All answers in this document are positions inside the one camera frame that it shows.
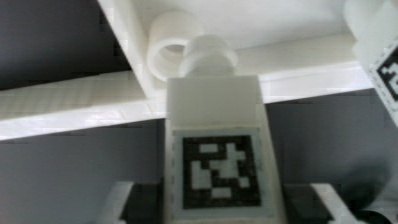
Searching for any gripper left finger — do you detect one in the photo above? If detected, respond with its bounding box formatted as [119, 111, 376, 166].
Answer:
[94, 182, 163, 224]

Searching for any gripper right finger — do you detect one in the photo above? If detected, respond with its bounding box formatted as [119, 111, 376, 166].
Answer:
[282, 183, 362, 224]

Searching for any white table leg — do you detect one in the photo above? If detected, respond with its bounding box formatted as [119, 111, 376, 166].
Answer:
[343, 0, 398, 126]
[163, 35, 288, 224]

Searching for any white square table top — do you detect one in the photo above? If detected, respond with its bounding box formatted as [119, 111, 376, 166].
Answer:
[98, 0, 375, 102]

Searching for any white fence obstacle frame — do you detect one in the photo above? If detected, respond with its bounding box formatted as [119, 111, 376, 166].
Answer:
[0, 71, 165, 141]

